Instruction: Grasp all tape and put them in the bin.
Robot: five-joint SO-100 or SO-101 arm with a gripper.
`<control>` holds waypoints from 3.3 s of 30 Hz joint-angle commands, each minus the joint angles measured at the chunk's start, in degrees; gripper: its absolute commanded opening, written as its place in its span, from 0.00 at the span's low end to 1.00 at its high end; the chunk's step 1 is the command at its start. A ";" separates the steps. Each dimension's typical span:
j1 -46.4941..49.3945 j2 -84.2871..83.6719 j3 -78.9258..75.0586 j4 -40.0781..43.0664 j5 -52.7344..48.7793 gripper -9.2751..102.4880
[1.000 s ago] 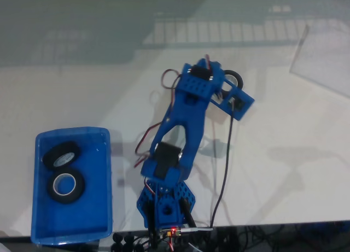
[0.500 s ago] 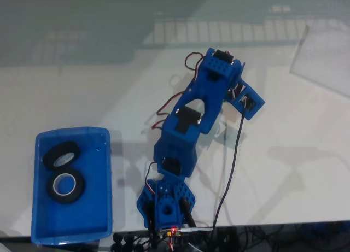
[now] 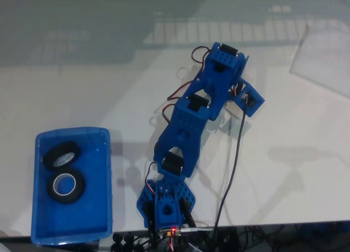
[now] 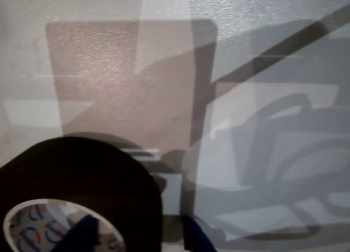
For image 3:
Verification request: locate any black tape roll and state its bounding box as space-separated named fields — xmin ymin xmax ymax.
xmin=42 ymin=141 xmax=81 ymax=171
xmin=45 ymin=168 xmax=85 ymax=205

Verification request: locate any blue plastic bin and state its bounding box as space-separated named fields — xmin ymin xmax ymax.
xmin=30 ymin=126 xmax=113 ymax=246

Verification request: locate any clear plastic sheet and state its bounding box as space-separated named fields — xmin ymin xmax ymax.
xmin=289 ymin=24 xmax=350 ymax=97

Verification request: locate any controller board with red light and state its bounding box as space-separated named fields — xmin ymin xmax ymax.
xmin=157 ymin=226 xmax=183 ymax=238

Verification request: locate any black table clamp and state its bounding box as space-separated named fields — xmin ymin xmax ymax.
xmin=112 ymin=233 xmax=124 ymax=252
xmin=123 ymin=234 xmax=146 ymax=252

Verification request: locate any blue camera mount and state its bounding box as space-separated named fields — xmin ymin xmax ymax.
xmin=232 ymin=81 xmax=265 ymax=118

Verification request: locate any black camera cable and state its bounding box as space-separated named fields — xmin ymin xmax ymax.
xmin=213 ymin=97 xmax=248 ymax=228

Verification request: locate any red base servo wire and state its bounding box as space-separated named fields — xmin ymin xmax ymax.
xmin=144 ymin=161 xmax=159 ymax=191

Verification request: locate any black cable bundle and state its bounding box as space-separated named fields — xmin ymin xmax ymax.
xmin=213 ymin=224 xmax=350 ymax=252

